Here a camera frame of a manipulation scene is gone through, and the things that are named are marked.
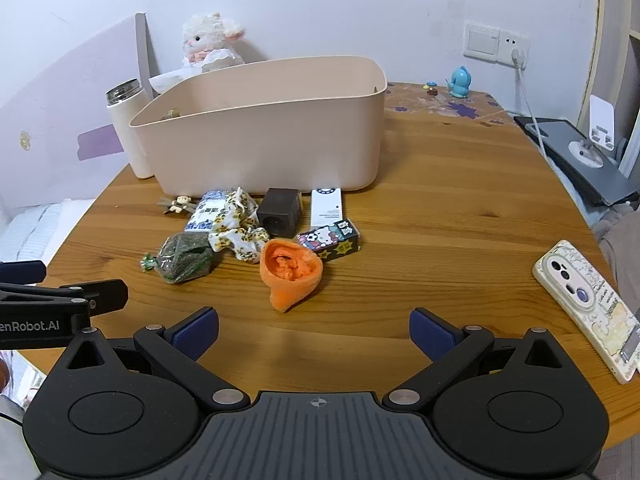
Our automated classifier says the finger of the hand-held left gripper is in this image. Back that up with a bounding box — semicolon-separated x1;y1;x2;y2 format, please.
0;279;129;317
0;260;47;284

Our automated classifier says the phone with patterned case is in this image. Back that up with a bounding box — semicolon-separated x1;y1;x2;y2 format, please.
531;239;640;385

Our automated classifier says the blue and white packet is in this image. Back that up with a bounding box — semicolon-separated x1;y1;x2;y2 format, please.
185;189;236;236

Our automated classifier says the white plug with cable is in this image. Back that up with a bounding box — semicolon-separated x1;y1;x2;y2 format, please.
509;47;548;157

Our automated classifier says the green snack packet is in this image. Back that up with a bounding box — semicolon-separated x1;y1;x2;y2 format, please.
141;233;216;286

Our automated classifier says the dark brown cube box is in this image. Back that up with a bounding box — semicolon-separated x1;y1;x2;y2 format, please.
257;188;301;238

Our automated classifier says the purple flower patterned mat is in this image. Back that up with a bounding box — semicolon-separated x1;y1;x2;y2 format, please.
382;82;517;127

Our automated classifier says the white thermos bottle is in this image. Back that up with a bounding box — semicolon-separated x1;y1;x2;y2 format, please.
105;78;156;179

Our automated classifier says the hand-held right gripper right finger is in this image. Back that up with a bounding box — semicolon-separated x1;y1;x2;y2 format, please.
382;308;571;413

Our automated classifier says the floral fabric scrunchie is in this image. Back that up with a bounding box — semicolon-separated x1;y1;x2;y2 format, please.
207;187;271;265

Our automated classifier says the grey cloth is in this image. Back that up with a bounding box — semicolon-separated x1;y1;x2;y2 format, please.
592;204;640;306

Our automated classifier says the small beige figurine clip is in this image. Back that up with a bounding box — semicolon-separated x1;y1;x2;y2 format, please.
156;195;197;216

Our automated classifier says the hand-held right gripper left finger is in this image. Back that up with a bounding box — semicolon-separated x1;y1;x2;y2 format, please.
45;307;251;415

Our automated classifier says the grey phone stand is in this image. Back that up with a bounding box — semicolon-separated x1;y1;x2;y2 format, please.
568;139;606;169

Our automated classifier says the white wall switch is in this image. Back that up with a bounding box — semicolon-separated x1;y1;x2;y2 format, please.
463;22;501;61

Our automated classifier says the dark grey tablet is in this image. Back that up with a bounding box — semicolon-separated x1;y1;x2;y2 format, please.
513;116;640;207

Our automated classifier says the black cartoon printed box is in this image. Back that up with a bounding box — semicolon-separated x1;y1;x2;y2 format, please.
297;218;361;262

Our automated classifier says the purple wall sticker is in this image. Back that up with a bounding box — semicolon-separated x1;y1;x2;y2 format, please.
77;124;124;161

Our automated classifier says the white plush lamb toy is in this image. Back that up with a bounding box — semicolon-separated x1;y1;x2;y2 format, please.
150;11;247;96

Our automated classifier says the white quilt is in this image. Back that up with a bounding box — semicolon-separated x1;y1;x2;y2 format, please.
0;199;97;263

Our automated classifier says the white rectangular box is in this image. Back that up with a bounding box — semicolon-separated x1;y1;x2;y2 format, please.
309;187;345;231

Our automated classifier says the blue toy figure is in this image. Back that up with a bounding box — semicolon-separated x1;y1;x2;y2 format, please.
446;66;474;100

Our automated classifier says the orange sock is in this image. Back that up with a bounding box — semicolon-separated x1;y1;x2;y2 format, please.
259;238;325;315

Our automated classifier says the grey upright board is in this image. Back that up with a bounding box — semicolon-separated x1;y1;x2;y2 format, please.
135;12;162;97

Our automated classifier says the pink plastic storage bin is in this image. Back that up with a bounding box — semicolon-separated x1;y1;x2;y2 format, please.
129;56;388;196

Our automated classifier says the white wall socket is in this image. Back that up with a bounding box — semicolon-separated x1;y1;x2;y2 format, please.
497;30;530;69

